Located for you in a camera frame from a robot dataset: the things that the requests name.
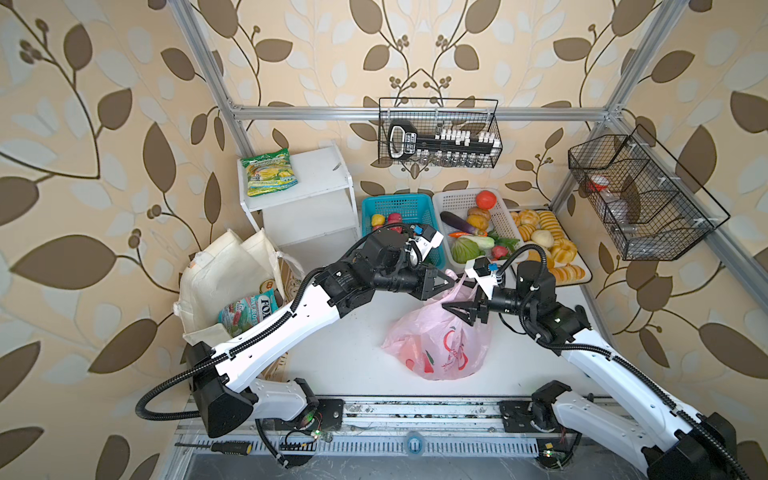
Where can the cream canvas tote bag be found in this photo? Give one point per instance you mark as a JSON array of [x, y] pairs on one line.
[[230, 269]]

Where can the black yellow screwdriver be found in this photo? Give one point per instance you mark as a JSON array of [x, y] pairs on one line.
[[229, 447]]

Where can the green snack bag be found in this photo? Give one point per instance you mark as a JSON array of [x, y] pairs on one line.
[[268, 173]]

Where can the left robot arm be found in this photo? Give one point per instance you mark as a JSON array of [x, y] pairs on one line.
[[223, 387]]

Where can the red tomato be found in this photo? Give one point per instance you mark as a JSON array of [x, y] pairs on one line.
[[485, 200]]

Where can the white two-tier shelf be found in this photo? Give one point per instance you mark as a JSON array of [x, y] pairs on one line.
[[322, 203]]

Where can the bread tray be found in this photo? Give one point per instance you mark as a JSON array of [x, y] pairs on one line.
[[542, 228]]

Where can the black wire wall basket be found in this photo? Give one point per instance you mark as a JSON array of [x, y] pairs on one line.
[[653, 207]]

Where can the black wire basket with bottles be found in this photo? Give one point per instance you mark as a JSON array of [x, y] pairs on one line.
[[439, 131]]

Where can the white plastic vegetable basket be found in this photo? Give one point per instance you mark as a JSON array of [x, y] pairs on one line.
[[496, 227]]

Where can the green cabbage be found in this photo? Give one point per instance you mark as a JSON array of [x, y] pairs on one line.
[[464, 249]]

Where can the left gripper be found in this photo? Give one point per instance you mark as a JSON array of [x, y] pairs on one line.
[[426, 286]]

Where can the pink plastic grocery bag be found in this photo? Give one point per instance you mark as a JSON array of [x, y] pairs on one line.
[[436, 344]]

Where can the teal plastic fruit basket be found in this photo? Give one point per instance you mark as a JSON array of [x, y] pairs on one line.
[[412, 208]]

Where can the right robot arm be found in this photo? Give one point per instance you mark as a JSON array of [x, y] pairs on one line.
[[662, 436]]

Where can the teal red snack bag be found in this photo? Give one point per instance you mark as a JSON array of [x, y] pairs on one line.
[[243, 314]]

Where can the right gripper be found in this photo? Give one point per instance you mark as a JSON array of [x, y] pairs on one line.
[[470, 307]]

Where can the purple eggplant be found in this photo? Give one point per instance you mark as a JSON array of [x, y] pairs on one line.
[[456, 222]]

